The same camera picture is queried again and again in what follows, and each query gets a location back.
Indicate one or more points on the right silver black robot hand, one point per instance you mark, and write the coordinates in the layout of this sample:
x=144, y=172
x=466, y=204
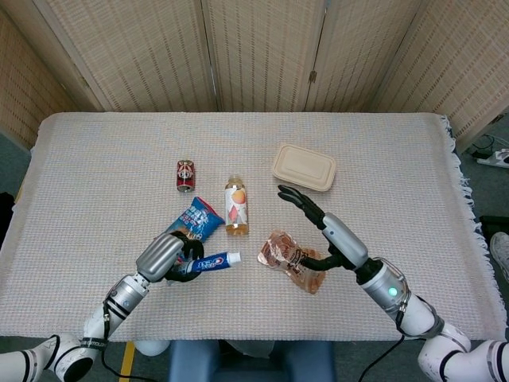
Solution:
x=344, y=238

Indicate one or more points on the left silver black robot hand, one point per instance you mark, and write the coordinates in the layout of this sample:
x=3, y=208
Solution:
x=157, y=254

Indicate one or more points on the blue white toothpaste tube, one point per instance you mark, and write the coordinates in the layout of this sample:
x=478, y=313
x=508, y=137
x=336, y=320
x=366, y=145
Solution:
x=210, y=262

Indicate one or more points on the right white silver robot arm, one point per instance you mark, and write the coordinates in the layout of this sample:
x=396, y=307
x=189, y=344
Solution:
x=385, y=290

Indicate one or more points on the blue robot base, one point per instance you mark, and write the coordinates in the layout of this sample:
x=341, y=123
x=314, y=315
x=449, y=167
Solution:
x=250, y=362

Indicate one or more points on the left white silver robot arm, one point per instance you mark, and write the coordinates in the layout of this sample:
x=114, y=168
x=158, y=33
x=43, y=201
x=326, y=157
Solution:
x=119, y=298

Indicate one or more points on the blue biscuit snack bag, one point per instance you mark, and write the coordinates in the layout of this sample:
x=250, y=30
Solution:
x=199, y=219

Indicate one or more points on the brown spout drink pouch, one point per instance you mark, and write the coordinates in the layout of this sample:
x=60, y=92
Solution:
x=278, y=250

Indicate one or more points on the beige lidded lunch box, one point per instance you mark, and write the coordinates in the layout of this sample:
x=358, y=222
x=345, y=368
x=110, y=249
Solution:
x=304, y=167

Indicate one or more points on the red soda can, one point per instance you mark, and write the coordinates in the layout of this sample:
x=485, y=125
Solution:
x=186, y=175

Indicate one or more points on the white round table leg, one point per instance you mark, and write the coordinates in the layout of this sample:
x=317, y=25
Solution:
x=153, y=347

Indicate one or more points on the orange juice plastic bottle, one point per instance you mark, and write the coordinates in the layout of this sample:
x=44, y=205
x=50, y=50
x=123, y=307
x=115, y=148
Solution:
x=237, y=207

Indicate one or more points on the white woven tablecloth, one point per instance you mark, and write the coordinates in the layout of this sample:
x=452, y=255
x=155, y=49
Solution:
x=119, y=159

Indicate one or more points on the yellow floor tape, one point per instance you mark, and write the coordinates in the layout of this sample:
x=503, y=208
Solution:
x=127, y=358

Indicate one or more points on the white sneaker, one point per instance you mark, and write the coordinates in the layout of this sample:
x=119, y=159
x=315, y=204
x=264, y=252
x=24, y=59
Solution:
x=501, y=250

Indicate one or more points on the brass screen hinge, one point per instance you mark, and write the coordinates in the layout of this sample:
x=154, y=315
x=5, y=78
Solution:
x=313, y=76

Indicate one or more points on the white power strip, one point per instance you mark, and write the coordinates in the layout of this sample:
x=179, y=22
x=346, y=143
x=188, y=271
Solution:
x=495, y=158

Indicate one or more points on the woven folding screen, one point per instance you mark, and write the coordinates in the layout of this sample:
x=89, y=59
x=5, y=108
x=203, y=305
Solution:
x=159, y=51

